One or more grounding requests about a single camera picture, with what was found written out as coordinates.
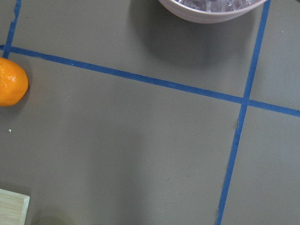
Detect orange mandarin fruit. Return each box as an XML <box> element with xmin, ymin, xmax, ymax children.
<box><xmin>0</xmin><ymin>57</ymin><xmax>29</xmax><ymax>107</ymax></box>

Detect pink bowl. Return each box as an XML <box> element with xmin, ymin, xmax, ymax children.
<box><xmin>159</xmin><ymin>0</ymin><xmax>265</xmax><ymax>24</ymax></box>

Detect clear ice cubes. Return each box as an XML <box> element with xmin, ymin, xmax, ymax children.
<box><xmin>176</xmin><ymin>0</ymin><xmax>257</xmax><ymax>12</ymax></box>

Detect bamboo cutting board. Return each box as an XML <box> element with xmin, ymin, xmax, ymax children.
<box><xmin>0</xmin><ymin>189</ymin><xmax>30</xmax><ymax>225</ymax></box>

